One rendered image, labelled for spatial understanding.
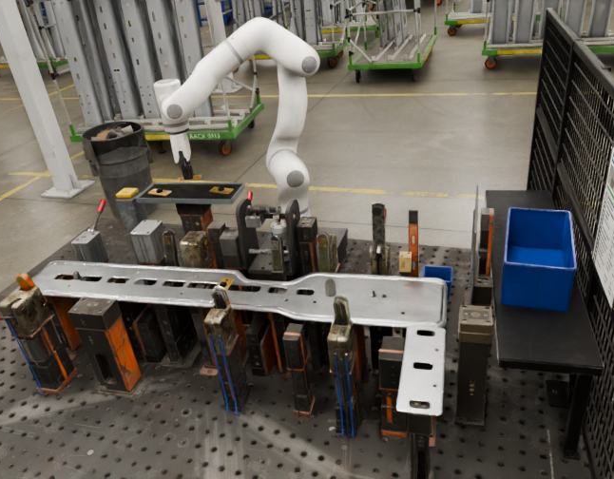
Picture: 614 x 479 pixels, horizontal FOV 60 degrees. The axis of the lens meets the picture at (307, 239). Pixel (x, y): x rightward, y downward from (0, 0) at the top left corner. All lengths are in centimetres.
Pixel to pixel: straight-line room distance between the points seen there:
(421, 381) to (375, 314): 27
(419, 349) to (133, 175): 346
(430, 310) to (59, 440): 115
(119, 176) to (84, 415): 287
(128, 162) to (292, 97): 272
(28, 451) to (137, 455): 34
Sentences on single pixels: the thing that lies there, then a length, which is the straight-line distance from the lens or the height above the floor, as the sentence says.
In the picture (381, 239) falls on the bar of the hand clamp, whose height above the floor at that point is 110.
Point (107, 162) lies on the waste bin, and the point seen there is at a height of 54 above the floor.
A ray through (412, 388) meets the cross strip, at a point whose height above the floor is 100.
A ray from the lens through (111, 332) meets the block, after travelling 172.
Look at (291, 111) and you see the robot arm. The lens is 189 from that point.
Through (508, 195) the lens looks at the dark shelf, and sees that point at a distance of 205.
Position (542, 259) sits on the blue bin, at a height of 103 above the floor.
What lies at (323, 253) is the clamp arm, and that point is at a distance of 168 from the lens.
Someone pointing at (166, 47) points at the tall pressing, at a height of 104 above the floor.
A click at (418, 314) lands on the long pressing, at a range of 148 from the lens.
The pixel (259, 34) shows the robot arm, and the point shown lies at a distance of 181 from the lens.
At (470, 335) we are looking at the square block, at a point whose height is 102.
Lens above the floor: 192
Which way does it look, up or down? 30 degrees down
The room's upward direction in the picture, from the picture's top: 7 degrees counter-clockwise
